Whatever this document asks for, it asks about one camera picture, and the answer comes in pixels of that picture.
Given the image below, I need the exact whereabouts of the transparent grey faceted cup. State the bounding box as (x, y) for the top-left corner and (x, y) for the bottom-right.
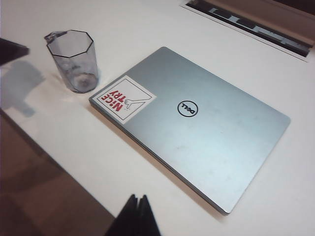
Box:
(44, 29), (99, 94)

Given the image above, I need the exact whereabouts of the silver Dell laptop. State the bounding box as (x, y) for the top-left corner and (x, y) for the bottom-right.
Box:
(88, 46), (291, 216)

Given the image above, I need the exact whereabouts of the white red Nice Try sticker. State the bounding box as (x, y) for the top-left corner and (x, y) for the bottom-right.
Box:
(97, 75), (158, 123)

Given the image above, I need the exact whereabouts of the white desk cable tray flap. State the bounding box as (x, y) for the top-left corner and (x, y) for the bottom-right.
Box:
(181, 0), (315, 64)

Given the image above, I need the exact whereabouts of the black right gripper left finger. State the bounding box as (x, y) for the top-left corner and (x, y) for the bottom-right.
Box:
(0, 38), (30, 66)

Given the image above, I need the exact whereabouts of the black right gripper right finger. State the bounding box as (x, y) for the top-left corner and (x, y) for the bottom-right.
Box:
(115, 194), (162, 236)

